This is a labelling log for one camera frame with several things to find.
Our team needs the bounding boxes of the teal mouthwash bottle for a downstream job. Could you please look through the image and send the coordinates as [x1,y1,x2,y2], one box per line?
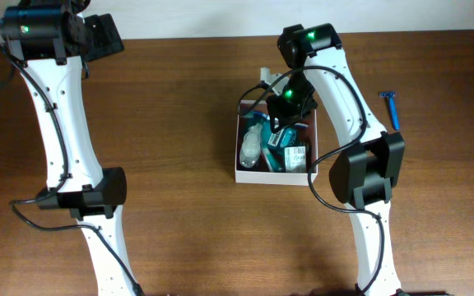
[244,118,309,154]

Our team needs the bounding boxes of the green white soap box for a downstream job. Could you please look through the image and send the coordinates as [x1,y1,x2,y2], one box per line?
[284,146,307,173]

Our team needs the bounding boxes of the clear spray bottle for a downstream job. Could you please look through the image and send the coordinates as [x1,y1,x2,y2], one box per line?
[239,123,263,169]

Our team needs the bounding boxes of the blue disposable razor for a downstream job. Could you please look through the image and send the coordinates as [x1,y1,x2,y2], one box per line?
[379,91,400,131]

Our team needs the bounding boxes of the blue white toothbrush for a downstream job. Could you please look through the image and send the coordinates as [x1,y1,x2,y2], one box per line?
[243,111,309,128]

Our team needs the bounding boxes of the white cardboard box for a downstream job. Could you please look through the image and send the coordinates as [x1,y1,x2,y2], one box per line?
[235,102,318,186]

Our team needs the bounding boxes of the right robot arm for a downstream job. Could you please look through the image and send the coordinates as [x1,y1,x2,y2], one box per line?
[261,24,405,295]

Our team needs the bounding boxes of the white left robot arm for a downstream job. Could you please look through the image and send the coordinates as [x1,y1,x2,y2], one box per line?
[0,1,143,295]

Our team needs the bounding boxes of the green toothpaste tube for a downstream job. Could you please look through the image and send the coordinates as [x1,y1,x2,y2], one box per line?
[262,146,284,173]

